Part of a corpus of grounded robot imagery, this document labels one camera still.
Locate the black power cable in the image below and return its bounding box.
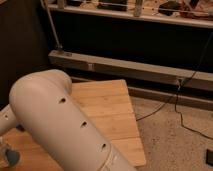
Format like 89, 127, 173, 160
135, 31, 213, 141

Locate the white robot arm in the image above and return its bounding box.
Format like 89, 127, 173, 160
0, 70, 136, 171

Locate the wooden table board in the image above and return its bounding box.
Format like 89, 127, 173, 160
0, 80, 146, 171

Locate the light blue round object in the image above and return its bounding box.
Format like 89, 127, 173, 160
6, 149, 20, 166

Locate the black box on floor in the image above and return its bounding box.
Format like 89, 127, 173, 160
206, 149, 213, 166

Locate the metal pole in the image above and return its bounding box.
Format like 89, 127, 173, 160
43, 0, 63, 53

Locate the white shelf with clutter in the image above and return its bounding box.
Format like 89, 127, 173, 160
40, 0, 213, 29

